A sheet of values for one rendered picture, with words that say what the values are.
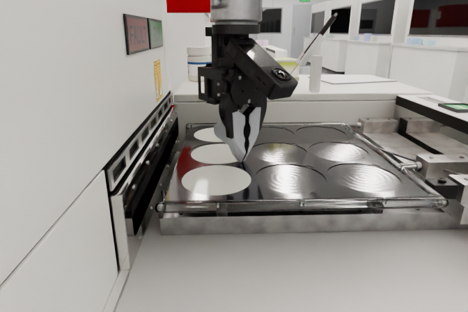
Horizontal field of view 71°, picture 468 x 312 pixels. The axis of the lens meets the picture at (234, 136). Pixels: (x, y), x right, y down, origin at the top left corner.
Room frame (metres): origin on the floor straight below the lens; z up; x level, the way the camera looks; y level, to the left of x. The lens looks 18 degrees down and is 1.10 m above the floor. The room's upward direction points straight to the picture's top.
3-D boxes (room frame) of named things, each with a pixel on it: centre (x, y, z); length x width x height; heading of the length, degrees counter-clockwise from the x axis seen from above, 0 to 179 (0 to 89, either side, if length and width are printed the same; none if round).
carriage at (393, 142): (0.57, -0.34, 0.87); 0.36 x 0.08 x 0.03; 2
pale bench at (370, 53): (7.36, -3.28, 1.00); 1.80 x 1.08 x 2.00; 2
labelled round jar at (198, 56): (0.98, 0.10, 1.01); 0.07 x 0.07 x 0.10
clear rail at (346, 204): (0.36, -0.09, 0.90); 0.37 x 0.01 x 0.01; 92
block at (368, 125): (0.74, -0.34, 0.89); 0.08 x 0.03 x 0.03; 92
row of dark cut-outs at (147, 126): (0.52, 0.14, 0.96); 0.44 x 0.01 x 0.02; 2
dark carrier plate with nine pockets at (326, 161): (0.54, -0.08, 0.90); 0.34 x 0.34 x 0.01; 2
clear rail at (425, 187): (0.55, -0.26, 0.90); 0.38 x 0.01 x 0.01; 2
